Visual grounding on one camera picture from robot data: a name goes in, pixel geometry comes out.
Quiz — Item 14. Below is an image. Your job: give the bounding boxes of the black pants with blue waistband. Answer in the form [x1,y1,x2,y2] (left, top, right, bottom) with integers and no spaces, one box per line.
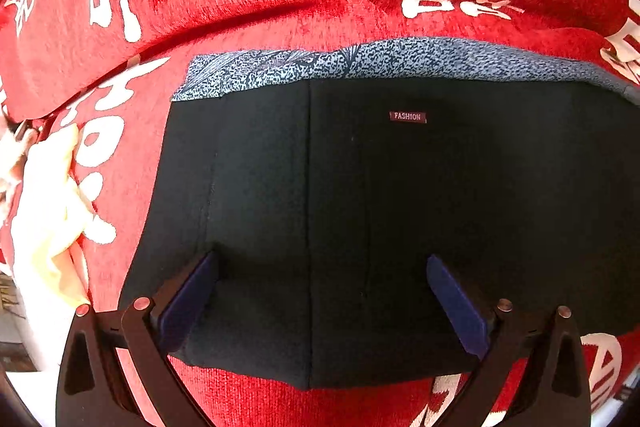
[119,37,640,391]

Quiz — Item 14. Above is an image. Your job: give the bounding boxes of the cream cloth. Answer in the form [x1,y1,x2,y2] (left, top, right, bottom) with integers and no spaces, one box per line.
[0,123,119,309]

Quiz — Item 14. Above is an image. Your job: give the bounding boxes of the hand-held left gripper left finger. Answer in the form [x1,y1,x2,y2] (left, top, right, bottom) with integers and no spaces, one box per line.
[55,251,220,427]

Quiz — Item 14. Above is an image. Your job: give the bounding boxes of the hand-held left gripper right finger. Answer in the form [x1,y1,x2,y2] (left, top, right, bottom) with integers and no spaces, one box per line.
[426,254,592,427]

